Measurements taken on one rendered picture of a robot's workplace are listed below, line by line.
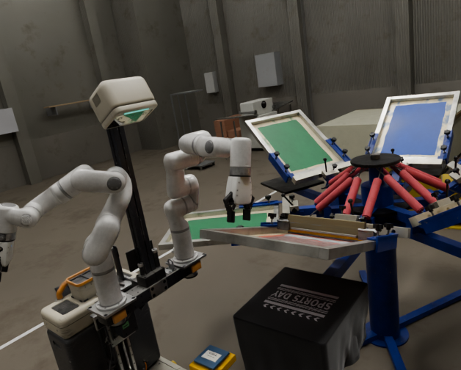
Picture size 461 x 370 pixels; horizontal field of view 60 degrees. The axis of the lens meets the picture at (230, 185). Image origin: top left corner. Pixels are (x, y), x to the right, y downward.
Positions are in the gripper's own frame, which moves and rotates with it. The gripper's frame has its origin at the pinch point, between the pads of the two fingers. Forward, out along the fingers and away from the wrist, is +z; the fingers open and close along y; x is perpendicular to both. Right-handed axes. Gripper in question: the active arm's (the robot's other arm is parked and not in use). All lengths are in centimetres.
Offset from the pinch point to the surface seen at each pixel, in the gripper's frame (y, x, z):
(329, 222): -71, 2, 7
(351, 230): -71, 14, 10
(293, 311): -41, 1, 44
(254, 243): -11.8, -1.2, 10.5
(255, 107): -689, -480, -174
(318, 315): -42, 12, 43
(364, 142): -560, -159, -71
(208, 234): -11.6, -24.2, 9.8
